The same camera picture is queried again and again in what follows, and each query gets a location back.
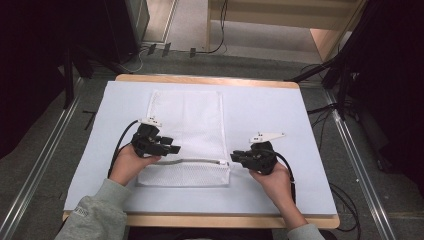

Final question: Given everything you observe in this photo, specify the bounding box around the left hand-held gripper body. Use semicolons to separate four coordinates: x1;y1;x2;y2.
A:
130;116;169;159

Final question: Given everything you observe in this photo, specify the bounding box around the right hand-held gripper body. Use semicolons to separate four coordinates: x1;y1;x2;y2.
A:
244;131;287;177

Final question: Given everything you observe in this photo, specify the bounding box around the white mesh laundry bag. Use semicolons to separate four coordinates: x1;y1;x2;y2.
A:
135;88;232;188

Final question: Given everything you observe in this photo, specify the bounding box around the person's right hand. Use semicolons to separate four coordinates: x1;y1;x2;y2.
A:
248;161;296;209

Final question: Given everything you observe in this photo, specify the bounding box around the person's left hand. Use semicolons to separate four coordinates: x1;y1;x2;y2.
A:
108;143;162;188

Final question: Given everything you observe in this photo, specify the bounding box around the white table mat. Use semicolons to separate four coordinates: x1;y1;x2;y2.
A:
63;80;338;216

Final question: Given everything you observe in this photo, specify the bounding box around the wooden table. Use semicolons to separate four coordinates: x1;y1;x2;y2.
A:
62;73;341;230

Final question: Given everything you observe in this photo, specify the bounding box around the black metal stand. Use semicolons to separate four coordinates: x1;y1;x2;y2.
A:
62;46;76;110
284;53;359;122

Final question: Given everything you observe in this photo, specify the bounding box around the dark cabinet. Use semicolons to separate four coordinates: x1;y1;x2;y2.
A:
99;0;151;66

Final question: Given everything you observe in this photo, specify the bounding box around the black curtain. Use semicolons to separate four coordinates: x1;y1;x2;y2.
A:
0;0;111;160
329;0;424;198

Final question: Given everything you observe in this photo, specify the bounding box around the light wooden furniture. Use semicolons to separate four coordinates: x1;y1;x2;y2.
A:
205;0;368;63

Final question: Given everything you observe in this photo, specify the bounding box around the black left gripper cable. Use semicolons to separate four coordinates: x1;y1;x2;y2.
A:
106;119;140;180

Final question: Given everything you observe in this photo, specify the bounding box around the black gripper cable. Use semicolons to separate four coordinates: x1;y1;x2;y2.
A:
274;150;298;205
106;119;140;180

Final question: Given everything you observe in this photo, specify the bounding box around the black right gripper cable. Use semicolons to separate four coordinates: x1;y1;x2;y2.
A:
274;150;298;205

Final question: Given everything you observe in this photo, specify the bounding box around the white floor cable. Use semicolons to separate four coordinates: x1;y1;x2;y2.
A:
122;45;150;74

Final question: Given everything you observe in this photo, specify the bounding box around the black floor cable loop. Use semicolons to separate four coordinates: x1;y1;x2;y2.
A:
328;181;362;233

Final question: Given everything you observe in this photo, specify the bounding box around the aluminium floor rail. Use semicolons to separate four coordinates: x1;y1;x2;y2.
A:
322;89;398;240
0;77;85;240

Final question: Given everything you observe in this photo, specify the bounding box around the black hanging cable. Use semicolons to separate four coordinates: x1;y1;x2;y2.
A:
199;0;230;55

